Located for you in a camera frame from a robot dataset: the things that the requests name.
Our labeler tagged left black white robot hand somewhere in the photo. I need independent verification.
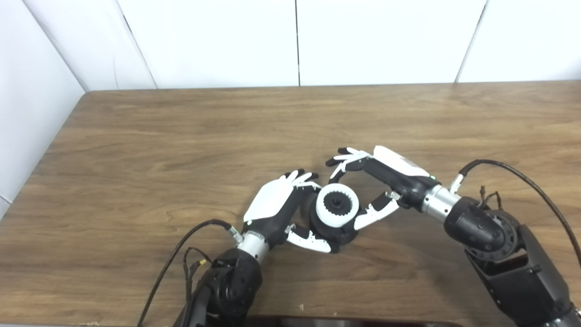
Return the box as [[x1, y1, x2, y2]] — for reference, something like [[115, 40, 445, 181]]
[[243, 169, 339, 254]]

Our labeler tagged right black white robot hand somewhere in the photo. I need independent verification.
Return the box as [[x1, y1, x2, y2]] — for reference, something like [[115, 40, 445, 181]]
[[325, 145, 442, 231]]

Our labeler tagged white toothed plastic ring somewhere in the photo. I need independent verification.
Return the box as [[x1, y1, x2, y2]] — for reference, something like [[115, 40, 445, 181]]
[[315, 183, 360, 229]]

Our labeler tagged round black plastic part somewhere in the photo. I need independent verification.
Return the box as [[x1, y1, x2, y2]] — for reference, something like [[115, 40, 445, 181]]
[[309, 188, 364, 246]]

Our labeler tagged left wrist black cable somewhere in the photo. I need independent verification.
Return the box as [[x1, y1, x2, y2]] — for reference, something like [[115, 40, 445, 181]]
[[136, 219, 244, 327]]

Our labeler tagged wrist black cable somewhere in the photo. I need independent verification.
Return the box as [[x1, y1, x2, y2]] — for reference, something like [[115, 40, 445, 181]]
[[136, 219, 244, 327], [449, 159, 581, 268]]

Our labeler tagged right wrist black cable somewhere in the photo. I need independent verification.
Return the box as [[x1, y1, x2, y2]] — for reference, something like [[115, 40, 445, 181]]
[[449, 159, 581, 268]]

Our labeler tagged thin black wire bundle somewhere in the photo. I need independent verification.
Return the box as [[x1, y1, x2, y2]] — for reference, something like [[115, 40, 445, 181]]
[[477, 185, 504, 210]]

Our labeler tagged thin wire with yellow connector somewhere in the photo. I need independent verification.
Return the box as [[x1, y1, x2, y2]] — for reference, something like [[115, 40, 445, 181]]
[[182, 247, 214, 309]]

